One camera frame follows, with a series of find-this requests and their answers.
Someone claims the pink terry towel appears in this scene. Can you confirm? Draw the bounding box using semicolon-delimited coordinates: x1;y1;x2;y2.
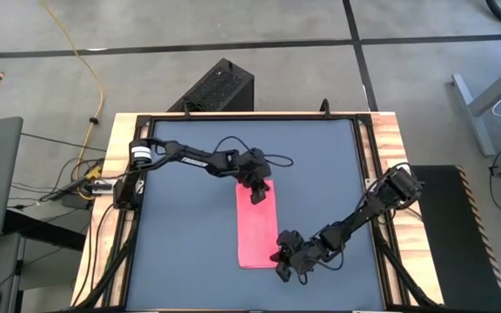
235;179;280;270

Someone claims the black desk crossbar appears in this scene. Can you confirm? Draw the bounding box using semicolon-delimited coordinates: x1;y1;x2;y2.
2;210;87;252

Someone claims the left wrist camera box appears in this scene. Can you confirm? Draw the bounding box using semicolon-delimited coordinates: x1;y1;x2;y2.
248;146;273;174

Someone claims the yellow cable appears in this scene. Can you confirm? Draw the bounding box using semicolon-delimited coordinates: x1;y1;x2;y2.
40;0;105;202

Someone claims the large striped-edge floor mat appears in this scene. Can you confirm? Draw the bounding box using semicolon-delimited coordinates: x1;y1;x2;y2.
409;163;501;313

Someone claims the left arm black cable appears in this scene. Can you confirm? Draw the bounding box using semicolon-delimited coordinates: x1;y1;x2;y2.
214;135;295;170

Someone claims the thin black floor cable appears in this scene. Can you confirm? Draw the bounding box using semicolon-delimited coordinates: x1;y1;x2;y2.
20;132;90;151

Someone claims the black power strip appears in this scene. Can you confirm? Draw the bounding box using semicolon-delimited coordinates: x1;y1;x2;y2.
41;176;99;202

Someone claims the grey metal desk leg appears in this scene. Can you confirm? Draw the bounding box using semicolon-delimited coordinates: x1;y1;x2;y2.
451;54;501;157

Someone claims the black table frame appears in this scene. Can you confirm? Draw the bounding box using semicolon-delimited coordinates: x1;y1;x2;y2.
118;111;393;313

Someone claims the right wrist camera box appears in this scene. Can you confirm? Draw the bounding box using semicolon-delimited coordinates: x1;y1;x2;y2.
291;238;319;264

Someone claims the black computer tower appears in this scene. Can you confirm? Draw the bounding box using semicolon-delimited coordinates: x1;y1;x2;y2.
166;57;255;113

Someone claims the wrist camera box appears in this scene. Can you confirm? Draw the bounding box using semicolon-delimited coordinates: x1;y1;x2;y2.
291;238;319;264
248;146;273;174

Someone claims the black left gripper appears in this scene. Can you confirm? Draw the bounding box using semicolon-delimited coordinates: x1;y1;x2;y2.
235;150;273;205

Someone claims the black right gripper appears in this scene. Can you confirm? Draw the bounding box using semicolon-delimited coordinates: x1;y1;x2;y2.
271;230;325;283

